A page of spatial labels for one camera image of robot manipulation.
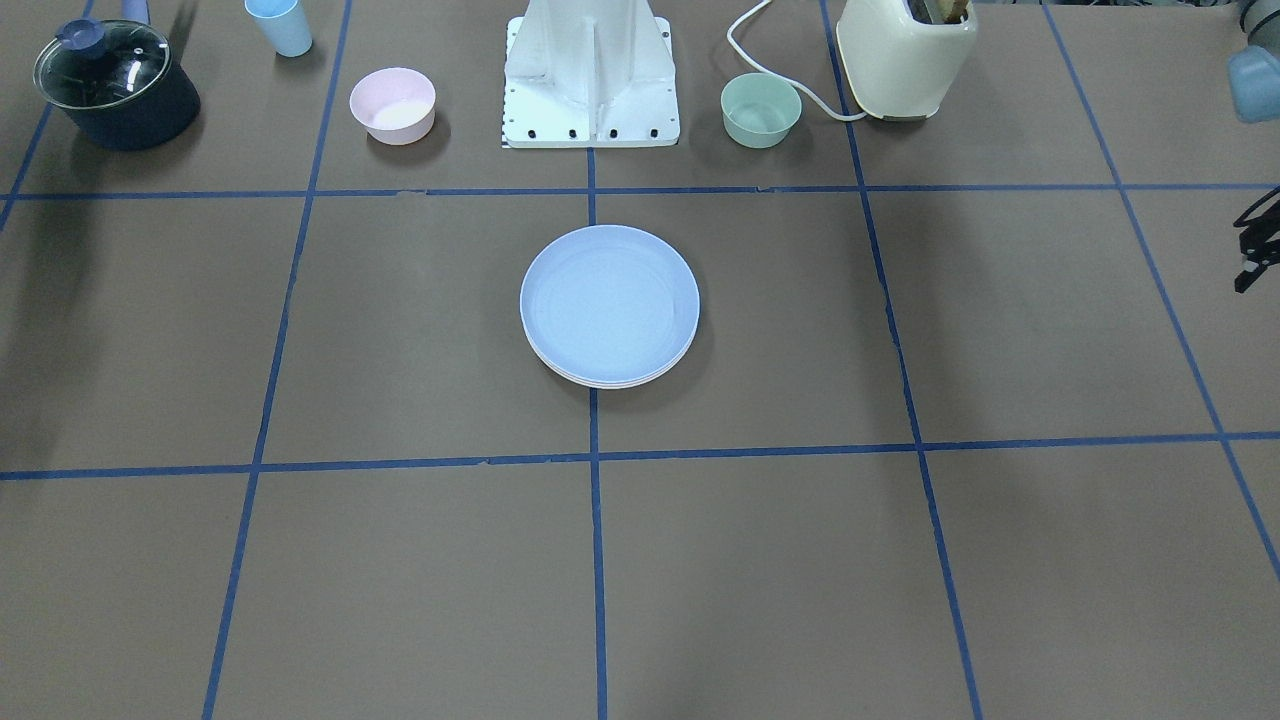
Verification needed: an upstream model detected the pink plate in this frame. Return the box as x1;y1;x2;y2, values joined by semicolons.
526;336;696;389

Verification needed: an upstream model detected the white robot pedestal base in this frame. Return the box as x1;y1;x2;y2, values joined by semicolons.
500;1;681;149

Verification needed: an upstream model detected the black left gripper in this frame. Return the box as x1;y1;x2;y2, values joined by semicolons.
1234;205;1279;293

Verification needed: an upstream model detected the green bowl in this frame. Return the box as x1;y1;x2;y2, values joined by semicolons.
719;72;803;149

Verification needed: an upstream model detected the cream plate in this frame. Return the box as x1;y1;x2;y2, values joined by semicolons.
539;357;684;389

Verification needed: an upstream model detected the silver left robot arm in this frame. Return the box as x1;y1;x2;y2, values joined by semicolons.
1228;1;1279;293

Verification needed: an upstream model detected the white toaster cable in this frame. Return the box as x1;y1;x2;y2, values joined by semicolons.
727;0;867;123

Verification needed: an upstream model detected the pink bowl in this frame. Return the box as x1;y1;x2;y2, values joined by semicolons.
348;67;436;146

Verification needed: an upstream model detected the blue plate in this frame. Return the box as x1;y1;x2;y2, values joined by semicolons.
518;225;701;380

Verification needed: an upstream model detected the cream toaster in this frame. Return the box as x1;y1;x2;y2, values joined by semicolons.
835;1;979;122

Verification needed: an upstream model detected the dark blue lidded pot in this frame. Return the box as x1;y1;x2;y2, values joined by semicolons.
32;1;202;152

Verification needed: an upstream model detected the light blue cup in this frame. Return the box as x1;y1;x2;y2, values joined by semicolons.
244;0;314;58

